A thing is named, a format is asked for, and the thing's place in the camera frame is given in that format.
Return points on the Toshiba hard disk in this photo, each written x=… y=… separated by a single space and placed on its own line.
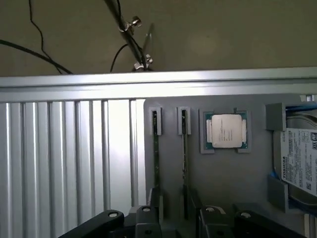
x=297 y=161

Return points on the silver CPU chip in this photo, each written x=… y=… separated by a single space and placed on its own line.
x=225 y=131

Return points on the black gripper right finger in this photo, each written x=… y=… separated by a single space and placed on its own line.
x=213 y=223

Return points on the metal stand pole with clamps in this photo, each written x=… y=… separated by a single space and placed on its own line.
x=128 y=42

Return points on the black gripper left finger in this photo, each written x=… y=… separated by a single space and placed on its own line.
x=146 y=223

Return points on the grey parts rack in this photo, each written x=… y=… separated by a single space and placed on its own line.
x=223 y=173

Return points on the aluminium table frame rail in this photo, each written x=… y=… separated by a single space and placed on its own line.
x=148 y=86

